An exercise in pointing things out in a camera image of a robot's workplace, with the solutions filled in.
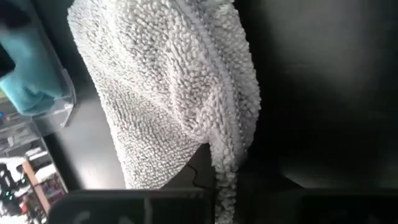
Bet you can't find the clear plastic bin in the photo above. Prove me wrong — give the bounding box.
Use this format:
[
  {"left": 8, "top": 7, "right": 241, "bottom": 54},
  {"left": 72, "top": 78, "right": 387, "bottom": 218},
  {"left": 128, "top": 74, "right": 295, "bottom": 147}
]
[{"left": 0, "top": 0, "right": 77, "bottom": 138}]

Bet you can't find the grey microfiber towel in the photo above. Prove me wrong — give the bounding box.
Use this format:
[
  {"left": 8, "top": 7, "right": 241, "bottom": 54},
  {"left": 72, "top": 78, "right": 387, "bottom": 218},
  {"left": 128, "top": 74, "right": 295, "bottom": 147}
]
[{"left": 67, "top": 0, "right": 262, "bottom": 224}]

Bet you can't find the teal microfiber towel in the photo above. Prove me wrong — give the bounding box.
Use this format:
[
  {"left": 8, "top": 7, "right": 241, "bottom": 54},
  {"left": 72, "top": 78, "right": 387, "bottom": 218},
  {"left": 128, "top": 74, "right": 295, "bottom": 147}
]
[{"left": 0, "top": 26, "right": 68, "bottom": 117}]

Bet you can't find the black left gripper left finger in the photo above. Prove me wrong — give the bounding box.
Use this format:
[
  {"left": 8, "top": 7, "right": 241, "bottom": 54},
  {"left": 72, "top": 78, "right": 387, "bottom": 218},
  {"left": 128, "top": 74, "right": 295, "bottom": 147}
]
[{"left": 161, "top": 143, "right": 218, "bottom": 191}]

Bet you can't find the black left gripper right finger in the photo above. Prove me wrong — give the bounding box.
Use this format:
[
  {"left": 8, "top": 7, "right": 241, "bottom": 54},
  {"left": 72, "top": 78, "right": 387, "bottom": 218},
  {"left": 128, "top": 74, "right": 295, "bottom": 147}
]
[{"left": 235, "top": 167, "right": 307, "bottom": 224}]

